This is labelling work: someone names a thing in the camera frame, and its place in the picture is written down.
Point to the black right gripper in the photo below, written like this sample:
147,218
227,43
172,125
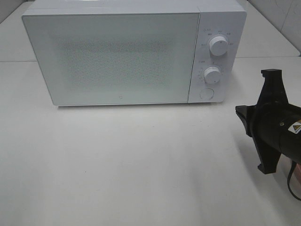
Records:
273,123

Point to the round door release button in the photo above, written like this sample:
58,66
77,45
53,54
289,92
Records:
207,94

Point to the white microwave door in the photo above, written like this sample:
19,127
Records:
115,59

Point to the pink round plate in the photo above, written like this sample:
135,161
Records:
297,173

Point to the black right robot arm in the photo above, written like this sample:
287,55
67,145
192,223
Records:
273,123

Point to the lower white control knob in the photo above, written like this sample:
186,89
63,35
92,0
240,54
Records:
212,75

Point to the white control knob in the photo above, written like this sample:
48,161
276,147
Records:
212,75
218,45

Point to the upper white control knob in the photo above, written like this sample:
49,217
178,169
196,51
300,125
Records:
218,45

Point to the white microwave oven body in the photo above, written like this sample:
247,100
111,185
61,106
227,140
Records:
226,17

